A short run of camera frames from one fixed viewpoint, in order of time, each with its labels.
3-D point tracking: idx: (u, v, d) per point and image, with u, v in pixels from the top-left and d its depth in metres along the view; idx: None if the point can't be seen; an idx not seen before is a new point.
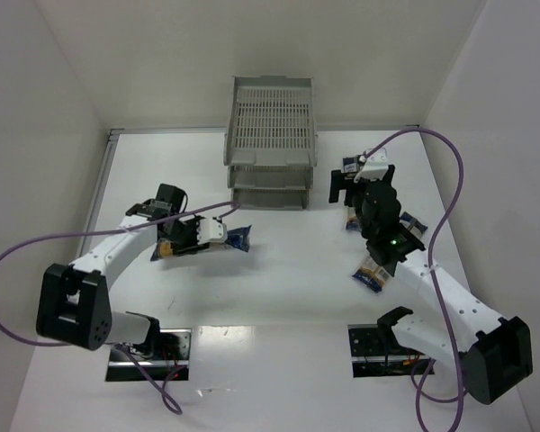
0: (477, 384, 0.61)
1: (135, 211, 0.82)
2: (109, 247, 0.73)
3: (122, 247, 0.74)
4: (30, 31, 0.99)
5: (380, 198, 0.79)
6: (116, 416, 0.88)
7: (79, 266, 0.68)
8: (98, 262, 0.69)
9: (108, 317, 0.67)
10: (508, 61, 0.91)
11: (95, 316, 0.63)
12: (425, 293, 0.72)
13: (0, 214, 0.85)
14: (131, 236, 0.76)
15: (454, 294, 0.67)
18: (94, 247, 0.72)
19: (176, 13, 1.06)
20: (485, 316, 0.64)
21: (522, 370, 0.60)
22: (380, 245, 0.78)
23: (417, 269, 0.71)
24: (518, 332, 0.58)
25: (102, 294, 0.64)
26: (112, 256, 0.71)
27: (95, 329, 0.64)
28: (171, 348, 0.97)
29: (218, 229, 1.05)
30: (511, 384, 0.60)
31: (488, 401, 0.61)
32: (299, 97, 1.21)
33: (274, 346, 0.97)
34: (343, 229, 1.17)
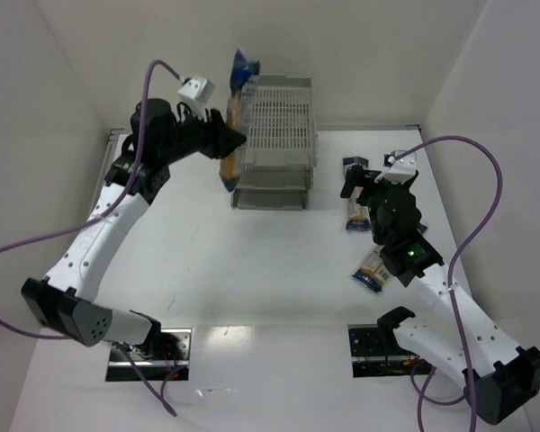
0: (486, 407, 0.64)
1: (115, 178, 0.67)
2: (84, 248, 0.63)
3: (99, 245, 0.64)
4: (29, 27, 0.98)
5: (398, 206, 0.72)
6: (115, 418, 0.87)
7: (54, 282, 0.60)
8: (73, 274, 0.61)
9: (104, 313, 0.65)
10: (509, 64, 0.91)
11: (85, 324, 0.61)
12: (439, 310, 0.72)
13: (1, 217, 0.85)
14: (109, 224, 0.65)
15: (472, 319, 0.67)
18: (69, 251, 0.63)
19: (176, 12, 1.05)
20: (503, 343, 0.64)
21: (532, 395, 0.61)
22: (395, 254, 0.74)
23: (435, 287, 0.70)
24: (535, 364, 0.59)
25: (86, 309, 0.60)
26: (89, 263, 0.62)
27: (93, 328, 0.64)
28: (171, 348, 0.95)
29: (192, 88, 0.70)
30: (517, 408, 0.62)
31: (494, 422, 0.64)
32: (299, 97, 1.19)
33: (275, 345, 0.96)
34: (343, 229, 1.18)
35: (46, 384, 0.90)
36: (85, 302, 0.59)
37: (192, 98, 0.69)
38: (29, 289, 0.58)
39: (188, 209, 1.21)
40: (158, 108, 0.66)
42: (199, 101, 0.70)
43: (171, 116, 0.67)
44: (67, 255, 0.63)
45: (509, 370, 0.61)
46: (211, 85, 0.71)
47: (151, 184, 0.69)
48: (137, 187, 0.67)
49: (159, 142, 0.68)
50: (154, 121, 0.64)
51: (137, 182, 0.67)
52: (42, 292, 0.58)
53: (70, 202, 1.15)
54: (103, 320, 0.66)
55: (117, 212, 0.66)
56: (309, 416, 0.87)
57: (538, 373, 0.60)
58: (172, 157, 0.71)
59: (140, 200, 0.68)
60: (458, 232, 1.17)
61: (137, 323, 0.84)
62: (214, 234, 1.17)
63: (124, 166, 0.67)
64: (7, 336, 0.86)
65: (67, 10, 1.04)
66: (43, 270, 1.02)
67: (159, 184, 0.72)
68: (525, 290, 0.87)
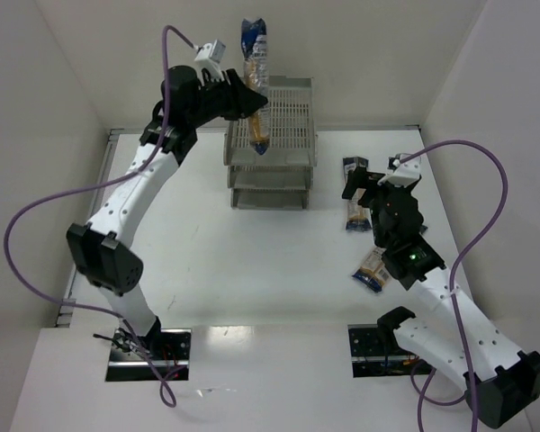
0: (487, 410, 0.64)
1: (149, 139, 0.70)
2: (122, 199, 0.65)
3: (136, 195, 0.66)
4: (28, 27, 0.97)
5: (400, 211, 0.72)
6: (115, 418, 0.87)
7: (96, 228, 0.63)
8: (113, 220, 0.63)
9: (139, 262, 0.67)
10: (508, 65, 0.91)
11: (123, 268, 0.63)
12: (440, 314, 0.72)
13: (1, 217, 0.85)
14: (145, 178, 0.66)
15: (472, 323, 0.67)
18: (110, 201, 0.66)
19: (176, 11, 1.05)
20: (505, 347, 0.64)
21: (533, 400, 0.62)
22: (396, 257, 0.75)
23: (437, 291, 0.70)
24: (536, 369, 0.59)
25: (124, 253, 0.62)
26: (128, 211, 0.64)
27: (127, 275, 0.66)
28: (171, 348, 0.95)
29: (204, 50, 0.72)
30: (518, 410, 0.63)
31: (495, 425, 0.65)
32: (299, 98, 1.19)
33: (275, 345, 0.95)
34: (343, 229, 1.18)
35: (45, 384, 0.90)
36: (123, 247, 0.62)
37: (205, 58, 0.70)
38: (74, 231, 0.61)
39: (188, 209, 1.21)
40: (184, 75, 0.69)
42: (212, 61, 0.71)
43: (196, 82, 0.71)
44: (107, 203, 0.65)
45: (510, 374, 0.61)
46: (222, 46, 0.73)
47: (181, 145, 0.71)
48: (169, 145, 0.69)
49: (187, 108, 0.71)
50: (181, 86, 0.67)
51: (169, 141, 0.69)
52: (85, 235, 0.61)
53: (69, 202, 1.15)
54: (137, 270, 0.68)
55: (152, 167, 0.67)
56: (309, 416, 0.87)
57: None
58: (197, 121, 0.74)
59: (174, 158, 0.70)
60: (458, 233, 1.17)
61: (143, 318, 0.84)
62: (214, 233, 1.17)
63: (157, 129, 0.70)
64: (6, 337, 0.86)
65: (67, 10, 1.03)
66: (43, 271, 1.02)
67: (189, 146, 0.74)
68: (525, 290, 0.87)
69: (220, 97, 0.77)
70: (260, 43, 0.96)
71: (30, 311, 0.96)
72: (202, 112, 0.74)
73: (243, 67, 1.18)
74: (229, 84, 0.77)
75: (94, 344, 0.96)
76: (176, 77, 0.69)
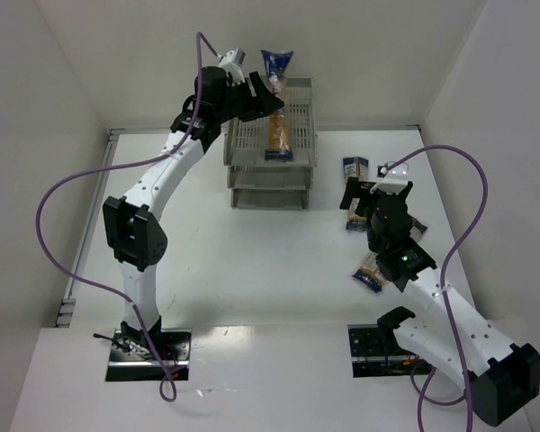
0: (485, 407, 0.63)
1: (180, 126, 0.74)
2: (155, 176, 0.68)
3: (168, 175, 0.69)
4: (28, 27, 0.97)
5: (391, 213, 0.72)
6: (114, 418, 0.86)
7: (130, 201, 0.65)
8: (146, 194, 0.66)
9: (165, 238, 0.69)
10: (509, 64, 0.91)
11: (151, 240, 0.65)
12: (435, 312, 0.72)
13: (1, 218, 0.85)
14: (175, 160, 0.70)
15: (465, 319, 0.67)
18: (142, 178, 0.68)
19: (176, 12, 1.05)
20: (497, 340, 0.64)
21: (529, 394, 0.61)
22: (390, 260, 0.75)
23: (428, 289, 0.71)
24: (530, 361, 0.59)
25: (154, 226, 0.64)
26: (160, 188, 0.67)
27: (154, 250, 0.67)
28: (171, 348, 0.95)
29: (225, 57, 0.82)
30: (517, 406, 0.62)
31: (494, 423, 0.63)
32: (298, 97, 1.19)
33: (275, 345, 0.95)
34: (343, 229, 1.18)
35: (46, 384, 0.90)
36: (154, 221, 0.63)
37: (230, 63, 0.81)
38: (109, 202, 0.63)
39: (189, 209, 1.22)
40: (216, 72, 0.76)
42: (236, 66, 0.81)
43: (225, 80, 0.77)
44: (140, 181, 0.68)
45: (504, 367, 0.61)
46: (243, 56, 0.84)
47: (207, 136, 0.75)
48: (199, 133, 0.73)
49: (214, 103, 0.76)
50: (213, 82, 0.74)
51: (197, 130, 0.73)
52: (120, 206, 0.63)
53: (70, 201, 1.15)
54: (162, 245, 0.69)
55: (182, 151, 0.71)
56: (308, 415, 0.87)
57: (534, 371, 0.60)
58: (221, 118, 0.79)
59: (200, 147, 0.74)
60: (457, 233, 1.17)
61: (149, 311, 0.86)
62: (214, 233, 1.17)
63: (187, 120, 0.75)
64: (6, 337, 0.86)
65: (67, 10, 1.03)
66: (43, 271, 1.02)
67: (213, 139, 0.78)
68: (524, 289, 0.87)
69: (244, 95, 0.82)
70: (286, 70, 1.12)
71: (30, 310, 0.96)
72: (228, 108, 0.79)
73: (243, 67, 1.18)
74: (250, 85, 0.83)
75: (94, 344, 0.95)
76: (209, 74, 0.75)
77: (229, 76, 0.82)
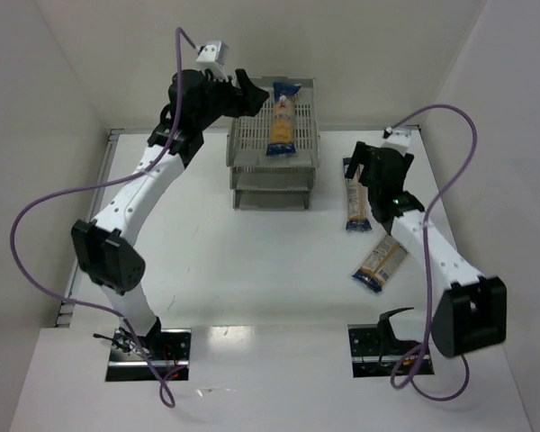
0: (444, 336, 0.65)
1: (157, 139, 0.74)
2: (130, 196, 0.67)
3: (143, 193, 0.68)
4: (29, 29, 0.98)
5: (383, 155, 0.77)
6: (114, 418, 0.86)
7: (101, 225, 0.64)
8: (119, 218, 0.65)
9: (141, 262, 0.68)
10: (508, 63, 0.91)
11: (125, 265, 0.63)
12: (414, 249, 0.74)
13: (1, 218, 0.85)
14: (152, 178, 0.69)
15: (440, 250, 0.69)
18: (115, 199, 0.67)
19: (176, 13, 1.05)
20: (465, 270, 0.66)
21: (490, 328, 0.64)
22: (382, 202, 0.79)
23: (409, 224, 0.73)
24: (494, 292, 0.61)
25: (128, 251, 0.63)
26: (133, 210, 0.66)
27: (129, 274, 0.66)
28: (171, 348, 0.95)
29: (206, 50, 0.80)
30: (476, 339, 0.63)
31: (452, 355, 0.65)
32: (300, 97, 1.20)
33: (275, 346, 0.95)
34: (343, 229, 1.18)
35: (46, 383, 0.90)
36: (127, 246, 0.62)
37: (213, 61, 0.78)
38: (78, 226, 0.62)
39: (189, 209, 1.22)
40: (192, 79, 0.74)
42: (218, 64, 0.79)
43: (202, 85, 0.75)
44: (113, 202, 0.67)
45: (466, 292, 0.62)
46: (224, 48, 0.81)
47: (188, 149, 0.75)
48: (177, 148, 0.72)
49: (194, 112, 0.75)
50: (190, 90, 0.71)
51: (176, 145, 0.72)
52: (90, 230, 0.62)
53: (70, 202, 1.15)
54: (139, 268, 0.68)
55: (158, 169, 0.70)
56: (308, 416, 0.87)
57: (496, 301, 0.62)
58: (202, 126, 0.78)
59: (179, 160, 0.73)
60: (457, 232, 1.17)
61: (143, 313, 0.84)
62: (215, 234, 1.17)
63: (165, 131, 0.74)
64: (5, 337, 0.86)
65: (67, 11, 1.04)
66: (43, 271, 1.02)
67: (194, 150, 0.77)
68: (524, 289, 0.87)
69: (226, 94, 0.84)
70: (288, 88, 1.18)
71: (31, 310, 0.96)
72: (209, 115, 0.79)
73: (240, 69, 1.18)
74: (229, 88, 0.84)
75: (94, 344, 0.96)
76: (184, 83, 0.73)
77: (209, 71, 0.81)
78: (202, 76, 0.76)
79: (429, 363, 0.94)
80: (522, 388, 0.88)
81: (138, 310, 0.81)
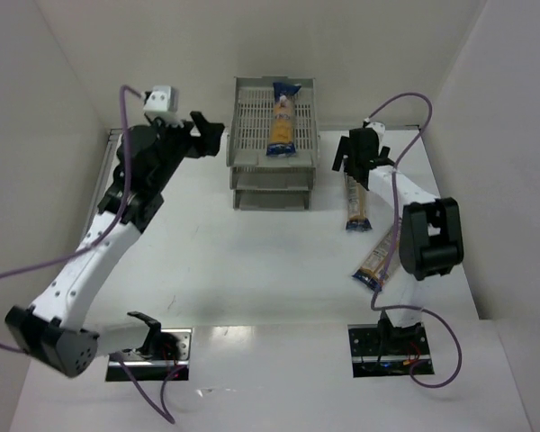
0: (408, 256, 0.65)
1: (105, 207, 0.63)
2: (73, 277, 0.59)
3: (88, 274, 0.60)
4: (29, 29, 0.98)
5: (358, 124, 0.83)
6: (113, 418, 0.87)
7: (40, 311, 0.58)
8: (59, 304, 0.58)
9: (91, 343, 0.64)
10: (508, 64, 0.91)
11: (70, 355, 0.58)
12: (384, 193, 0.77)
13: (0, 219, 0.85)
14: (100, 254, 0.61)
15: (404, 185, 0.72)
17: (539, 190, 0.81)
18: (57, 278, 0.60)
19: (175, 13, 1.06)
20: (425, 197, 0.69)
21: (452, 247, 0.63)
22: (360, 164, 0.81)
23: (382, 172, 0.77)
24: (447, 207, 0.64)
25: (71, 340, 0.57)
26: (76, 293, 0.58)
27: (76, 360, 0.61)
28: (171, 348, 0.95)
29: (152, 98, 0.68)
30: (436, 256, 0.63)
31: (418, 274, 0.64)
32: (300, 98, 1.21)
33: (274, 346, 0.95)
34: (343, 229, 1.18)
35: (45, 383, 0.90)
36: (72, 332, 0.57)
37: (166, 112, 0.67)
38: (13, 318, 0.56)
39: (189, 209, 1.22)
40: (144, 139, 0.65)
42: (172, 112, 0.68)
43: (156, 141, 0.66)
44: (54, 283, 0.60)
45: (424, 209, 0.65)
46: (175, 93, 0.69)
47: (143, 212, 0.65)
48: (130, 216, 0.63)
49: (149, 170, 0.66)
50: (140, 152, 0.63)
51: (130, 211, 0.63)
52: (25, 321, 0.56)
53: (70, 201, 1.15)
54: (88, 350, 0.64)
55: (108, 240, 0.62)
56: (308, 416, 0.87)
57: (452, 218, 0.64)
58: (161, 184, 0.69)
59: (132, 229, 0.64)
60: None
61: (129, 328, 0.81)
62: (215, 234, 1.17)
63: (117, 194, 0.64)
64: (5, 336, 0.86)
65: (67, 12, 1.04)
66: (43, 271, 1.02)
67: (151, 213, 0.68)
68: (524, 290, 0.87)
69: (184, 139, 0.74)
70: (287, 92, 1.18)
71: None
72: (167, 169, 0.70)
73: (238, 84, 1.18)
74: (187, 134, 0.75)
75: None
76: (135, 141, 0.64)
77: (161, 120, 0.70)
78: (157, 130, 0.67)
79: (429, 363, 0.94)
80: (522, 388, 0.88)
81: (119, 333, 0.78)
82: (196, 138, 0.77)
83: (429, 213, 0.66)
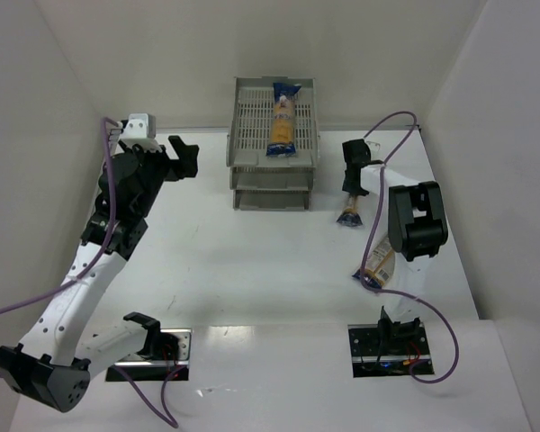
0: (395, 235, 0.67)
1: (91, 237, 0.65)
2: (59, 312, 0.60)
3: (76, 307, 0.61)
4: (29, 30, 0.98)
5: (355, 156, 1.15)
6: (113, 418, 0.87)
7: (28, 350, 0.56)
8: (48, 338, 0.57)
9: (85, 374, 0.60)
10: (508, 65, 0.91)
11: (63, 391, 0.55)
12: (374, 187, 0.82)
13: (1, 219, 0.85)
14: (86, 284, 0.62)
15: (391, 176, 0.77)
17: None
18: (44, 316, 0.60)
19: (175, 13, 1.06)
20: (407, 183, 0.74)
21: (436, 226, 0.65)
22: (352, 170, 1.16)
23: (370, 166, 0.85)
24: (428, 188, 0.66)
25: (63, 375, 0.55)
26: (66, 327, 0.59)
27: (69, 395, 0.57)
28: (171, 348, 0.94)
29: (132, 128, 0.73)
30: (419, 235, 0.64)
31: (404, 251, 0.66)
32: (301, 98, 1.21)
33: (274, 346, 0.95)
34: (334, 222, 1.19)
35: None
36: (60, 368, 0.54)
37: (146, 138, 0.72)
38: (1, 356, 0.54)
39: (190, 208, 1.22)
40: (124, 167, 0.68)
42: (150, 138, 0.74)
43: (136, 170, 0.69)
44: (41, 320, 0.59)
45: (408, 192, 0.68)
46: (152, 120, 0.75)
47: (127, 240, 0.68)
48: (114, 243, 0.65)
49: (130, 199, 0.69)
50: (122, 180, 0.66)
51: (114, 238, 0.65)
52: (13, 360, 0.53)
53: (71, 201, 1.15)
54: (83, 383, 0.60)
55: (94, 272, 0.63)
56: (308, 416, 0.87)
57: (434, 200, 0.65)
58: (142, 211, 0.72)
59: (117, 257, 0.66)
60: (458, 231, 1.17)
61: (123, 336, 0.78)
62: (214, 233, 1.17)
63: (101, 222, 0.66)
64: (5, 336, 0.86)
65: (67, 12, 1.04)
66: (44, 271, 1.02)
67: (135, 241, 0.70)
68: (524, 291, 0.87)
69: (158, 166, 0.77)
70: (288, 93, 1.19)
71: (31, 310, 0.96)
72: (148, 194, 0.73)
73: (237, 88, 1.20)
74: (161, 160, 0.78)
75: None
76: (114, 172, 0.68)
77: (140, 147, 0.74)
78: (136, 159, 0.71)
79: (429, 363, 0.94)
80: (522, 388, 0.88)
81: (117, 344, 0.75)
82: (174, 161, 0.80)
83: (414, 196, 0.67)
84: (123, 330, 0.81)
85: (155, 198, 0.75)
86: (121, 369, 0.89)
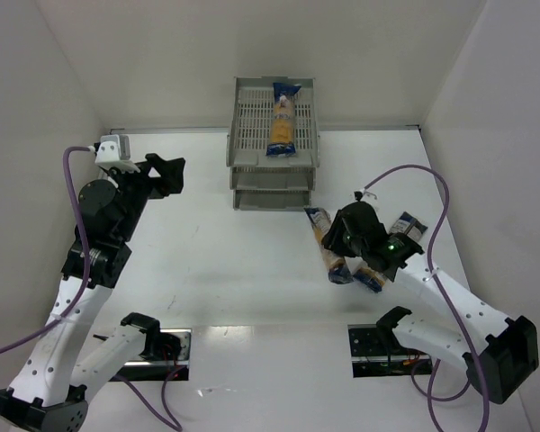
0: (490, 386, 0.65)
1: (72, 272, 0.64)
2: (48, 353, 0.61)
3: (64, 346, 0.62)
4: (30, 31, 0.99)
5: (373, 237, 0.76)
6: (114, 418, 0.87)
7: (19, 392, 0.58)
8: (38, 382, 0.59)
9: (82, 405, 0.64)
10: (508, 65, 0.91)
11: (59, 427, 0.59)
12: (427, 297, 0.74)
13: (0, 218, 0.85)
14: (72, 322, 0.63)
15: (460, 299, 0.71)
17: None
18: (32, 356, 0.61)
19: (175, 13, 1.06)
20: (491, 317, 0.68)
21: (531, 367, 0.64)
22: (373, 252, 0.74)
23: (418, 274, 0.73)
24: (526, 335, 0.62)
25: (55, 415, 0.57)
26: (54, 368, 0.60)
27: (67, 427, 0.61)
28: (171, 348, 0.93)
29: (104, 151, 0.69)
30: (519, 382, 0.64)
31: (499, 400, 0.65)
32: (301, 98, 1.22)
33: (274, 346, 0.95)
34: (329, 277, 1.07)
35: None
36: (52, 410, 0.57)
37: (119, 162, 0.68)
38: None
39: (190, 209, 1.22)
40: (103, 194, 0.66)
42: (124, 160, 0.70)
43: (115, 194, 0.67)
44: (31, 362, 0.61)
45: (501, 341, 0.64)
46: (124, 140, 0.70)
47: (111, 268, 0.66)
48: (97, 273, 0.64)
49: (112, 223, 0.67)
50: (98, 211, 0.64)
51: (97, 267, 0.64)
52: (6, 404, 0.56)
53: None
54: (79, 412, 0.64)
55: (78, 309, 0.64)
56: (307, 417, 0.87)
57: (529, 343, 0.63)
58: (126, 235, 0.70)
59: (102, 289, 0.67)
60: (457, 231, 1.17)
61: (119, 347, 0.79)
62: (214, 233, 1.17)
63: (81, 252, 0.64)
64: (6, 337, 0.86)
65: (67, 13, 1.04)
66: (47, 272, 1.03)
67: (121, 267, 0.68)
68: (523, 291, 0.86)
69: (141, 185, 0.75)
70: (286, 94, 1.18)
71: (32, 311, 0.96)
72: (131, 217, 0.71)
73: (236, 91, 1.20)
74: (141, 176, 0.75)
75: (95, 343, 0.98)
76: (92, 199, 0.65)
77: (117, 166, 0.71)
78: (111, 181, 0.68)
79: (429, 363, 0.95)
80: (522, 388, 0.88)
81: (112, 362, 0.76)
82: (157, 180, 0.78)
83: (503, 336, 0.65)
84: (119, 337, 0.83)
85: (139, 216, 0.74)
86: (118, 374, 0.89)
